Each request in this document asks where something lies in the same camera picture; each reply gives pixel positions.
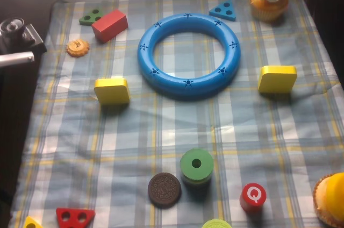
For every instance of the yellow square block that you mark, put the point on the yellow square block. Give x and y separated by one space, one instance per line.
111 93
276 81

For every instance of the red rectangular block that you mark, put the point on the red rectangular block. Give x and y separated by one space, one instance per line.
108 26

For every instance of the blue triangle block with holes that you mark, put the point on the blue triangle block with holes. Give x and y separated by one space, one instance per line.
223 13

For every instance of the tan toy biscuit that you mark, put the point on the tan toy biscuit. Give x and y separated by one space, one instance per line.
77 48

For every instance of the green triangle block with holes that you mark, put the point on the green triangle block with holes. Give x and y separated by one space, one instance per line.
91 18

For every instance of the red cylinder block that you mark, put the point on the red cylinder block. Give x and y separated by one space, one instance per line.
252 198

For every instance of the red triangle block with holes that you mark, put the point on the red triangle block with holes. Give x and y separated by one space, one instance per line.
74 218

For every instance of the orange toy cupcake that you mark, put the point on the orange toy cupcake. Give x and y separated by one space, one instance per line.
330 198

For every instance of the yellow triangle block with holes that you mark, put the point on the yellow triangle block with holes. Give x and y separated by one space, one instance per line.
32 224

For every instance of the blue plaid cloth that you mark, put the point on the blue plaid cloth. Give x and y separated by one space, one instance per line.
166 131

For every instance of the chocolate sandwich cookie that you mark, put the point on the chocolate sandwich cookie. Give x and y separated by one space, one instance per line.
164 190

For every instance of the green sandwich cookie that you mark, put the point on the green sandwich cookie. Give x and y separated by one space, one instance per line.
216 224

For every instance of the silver metal bar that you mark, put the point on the silver metal bar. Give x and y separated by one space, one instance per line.
16 59

